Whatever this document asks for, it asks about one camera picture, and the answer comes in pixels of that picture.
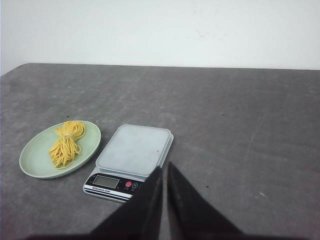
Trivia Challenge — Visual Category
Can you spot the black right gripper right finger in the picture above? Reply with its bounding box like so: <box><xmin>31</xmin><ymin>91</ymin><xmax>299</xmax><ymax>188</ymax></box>
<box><xmin>167</xmin><ymin>162</ymin><xmax>247</xmax><ymax>240</ymax></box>

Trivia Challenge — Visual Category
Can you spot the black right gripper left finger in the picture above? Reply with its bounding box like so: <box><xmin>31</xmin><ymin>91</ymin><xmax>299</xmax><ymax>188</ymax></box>
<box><xmin>90</xmin><ymin>167</ymin><xmax>163</xmax><ymax>240</ymax></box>

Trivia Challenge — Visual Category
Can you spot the yellow vermicelli bundle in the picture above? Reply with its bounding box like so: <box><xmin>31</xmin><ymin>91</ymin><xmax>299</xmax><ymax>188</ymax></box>
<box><xmin>48</xmin><ymin>121</ymin><xmax>87</xmax><ymax>170</ymax></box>

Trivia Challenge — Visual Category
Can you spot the silver digital kitchen scale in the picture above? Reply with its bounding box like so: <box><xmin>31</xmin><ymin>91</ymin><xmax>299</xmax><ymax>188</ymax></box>
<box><xmin>82</xmin><ymin>124</ymin><xmax>174</xmax><ymax>203</ymax></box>

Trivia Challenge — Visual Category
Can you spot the green shallow plate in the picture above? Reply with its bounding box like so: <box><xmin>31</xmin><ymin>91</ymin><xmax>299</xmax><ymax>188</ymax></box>
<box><xmin>19</xmin><ymin>120</ymin><xmax>102</xmax><ymax>179</ymax></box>

